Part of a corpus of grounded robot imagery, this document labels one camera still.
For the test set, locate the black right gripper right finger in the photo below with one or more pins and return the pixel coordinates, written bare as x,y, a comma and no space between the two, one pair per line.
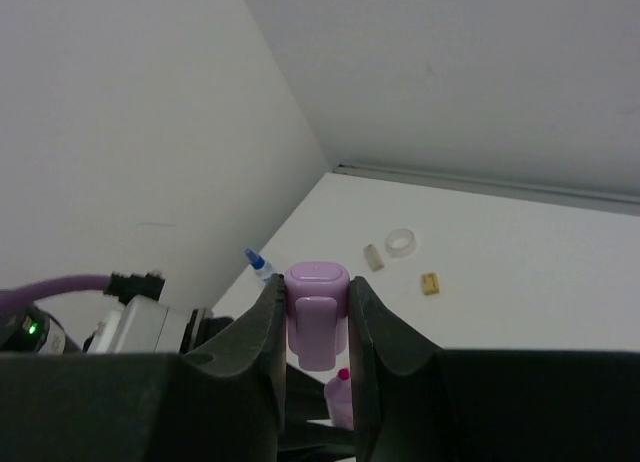
415,401

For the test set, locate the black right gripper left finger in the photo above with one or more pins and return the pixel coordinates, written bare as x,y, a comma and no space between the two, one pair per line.
224,401

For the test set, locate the purple translucent highlighter pen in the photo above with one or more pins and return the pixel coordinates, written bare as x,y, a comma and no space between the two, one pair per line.
317,310

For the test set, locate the blue cap spray bottle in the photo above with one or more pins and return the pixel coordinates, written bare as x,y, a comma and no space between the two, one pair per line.
262,268

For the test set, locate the tan small eraser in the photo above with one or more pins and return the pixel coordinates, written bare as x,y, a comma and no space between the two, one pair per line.
430,284

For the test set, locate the beige rectangular eraser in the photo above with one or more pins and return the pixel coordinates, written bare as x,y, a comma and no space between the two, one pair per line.
373,258

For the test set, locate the clear tape roll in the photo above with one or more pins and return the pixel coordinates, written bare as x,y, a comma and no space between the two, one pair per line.
400,243

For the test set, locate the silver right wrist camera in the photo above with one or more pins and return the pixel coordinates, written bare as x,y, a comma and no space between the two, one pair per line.
143,324

